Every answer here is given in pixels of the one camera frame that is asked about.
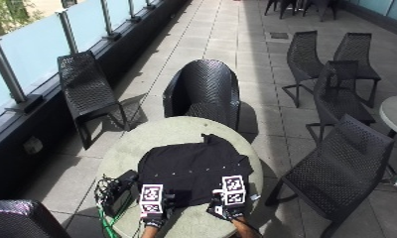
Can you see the frosted glass balustrade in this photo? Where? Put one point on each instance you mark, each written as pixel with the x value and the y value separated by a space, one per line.
pixel 31 49

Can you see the group of dark chairs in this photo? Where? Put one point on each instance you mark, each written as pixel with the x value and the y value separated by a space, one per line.
pixel 301 5

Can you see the person's right hand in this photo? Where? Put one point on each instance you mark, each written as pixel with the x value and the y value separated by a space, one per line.
pixel 227 211

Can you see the metal balustrade post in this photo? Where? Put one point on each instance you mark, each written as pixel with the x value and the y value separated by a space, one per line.
pixel 7 71
pixel 132 10
pixel 107 18
pixel 69 31

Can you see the white marker cube, right glove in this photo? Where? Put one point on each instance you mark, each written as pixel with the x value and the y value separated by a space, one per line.
pixel 234 190

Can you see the black garment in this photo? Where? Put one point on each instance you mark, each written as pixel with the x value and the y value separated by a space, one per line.
pixel 194 165

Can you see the grey wall socket cover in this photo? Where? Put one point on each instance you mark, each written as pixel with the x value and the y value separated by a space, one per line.
pixel 33 145

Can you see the black perforated chair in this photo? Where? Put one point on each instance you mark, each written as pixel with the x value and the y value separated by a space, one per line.
pixel 340 95
pixel 86 87
pixel 301 56
pixel 357 54
pixel 340 168

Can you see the square floor drain cover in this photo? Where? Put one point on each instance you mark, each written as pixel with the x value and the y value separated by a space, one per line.
pixel 279 35

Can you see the black electronic box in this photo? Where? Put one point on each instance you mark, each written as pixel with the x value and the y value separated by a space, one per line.
pixel 119 195

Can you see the person's left hand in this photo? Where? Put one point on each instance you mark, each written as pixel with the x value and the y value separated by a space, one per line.
pixel 155 220

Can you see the black wicker armchair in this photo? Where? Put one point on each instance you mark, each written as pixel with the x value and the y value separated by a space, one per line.
pixel 206 89
pixel 18 219

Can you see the white marker cube, left glove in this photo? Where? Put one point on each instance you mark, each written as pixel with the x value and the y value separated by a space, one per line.
pixel 152 198

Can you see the white marker cube, glove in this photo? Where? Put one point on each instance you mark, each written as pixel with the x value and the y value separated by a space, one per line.
pixel 152 198
pixel 234 190

